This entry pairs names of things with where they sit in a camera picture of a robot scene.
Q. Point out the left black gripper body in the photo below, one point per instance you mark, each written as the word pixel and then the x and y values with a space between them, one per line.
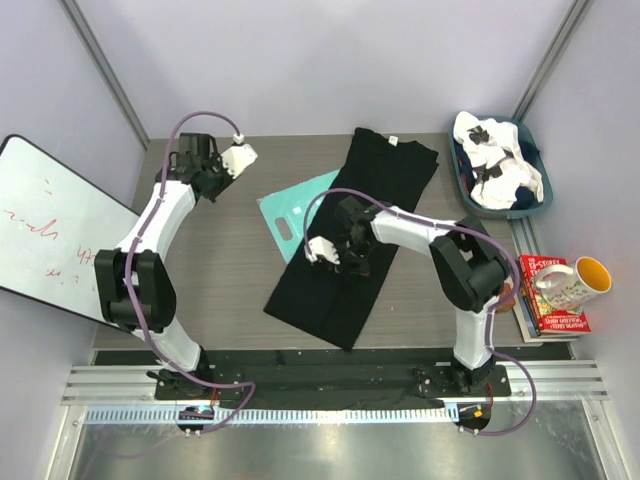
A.
pixel 218 177

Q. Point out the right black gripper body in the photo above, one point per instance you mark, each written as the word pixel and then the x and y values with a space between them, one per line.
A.
pixel 354 258

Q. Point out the black floral t-shirt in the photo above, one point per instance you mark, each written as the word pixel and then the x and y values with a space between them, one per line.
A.
pixel 333 302

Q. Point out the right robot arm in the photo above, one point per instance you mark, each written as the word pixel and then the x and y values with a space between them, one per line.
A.
pixel 471 272

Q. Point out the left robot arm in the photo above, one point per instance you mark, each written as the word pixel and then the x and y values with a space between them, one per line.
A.
pixel 135 292

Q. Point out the teal folding board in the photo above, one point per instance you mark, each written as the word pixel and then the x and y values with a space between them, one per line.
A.
pixel 283 211

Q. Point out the whiteboard with red writing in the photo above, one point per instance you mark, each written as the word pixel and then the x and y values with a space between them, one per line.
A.
pixel 53 223

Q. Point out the blue laundry basket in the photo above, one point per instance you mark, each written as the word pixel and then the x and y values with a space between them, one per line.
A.
pixel 525 135

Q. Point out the white t-shirt in basket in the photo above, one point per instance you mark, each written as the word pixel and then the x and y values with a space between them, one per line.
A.
pixel 496 169

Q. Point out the dark blue book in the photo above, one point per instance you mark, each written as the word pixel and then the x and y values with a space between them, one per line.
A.
pixel 521 308

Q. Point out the red book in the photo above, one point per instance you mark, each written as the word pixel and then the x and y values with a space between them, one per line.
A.
pixel 545 305

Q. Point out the floral mug yellow inside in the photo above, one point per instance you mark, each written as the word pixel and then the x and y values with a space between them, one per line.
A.
pixel 568 287

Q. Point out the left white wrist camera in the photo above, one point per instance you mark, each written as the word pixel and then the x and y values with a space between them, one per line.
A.
pixel 237 158

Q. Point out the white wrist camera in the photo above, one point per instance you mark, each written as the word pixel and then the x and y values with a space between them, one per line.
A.
pixel 319 249
pixel 237 158

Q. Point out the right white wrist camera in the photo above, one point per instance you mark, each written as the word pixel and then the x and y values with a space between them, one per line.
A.
pixel 319 249

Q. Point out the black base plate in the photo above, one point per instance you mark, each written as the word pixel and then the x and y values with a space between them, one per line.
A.
pixel 365 379

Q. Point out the aluminium rail frame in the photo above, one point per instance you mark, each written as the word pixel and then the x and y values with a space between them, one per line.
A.
pixel 377 414

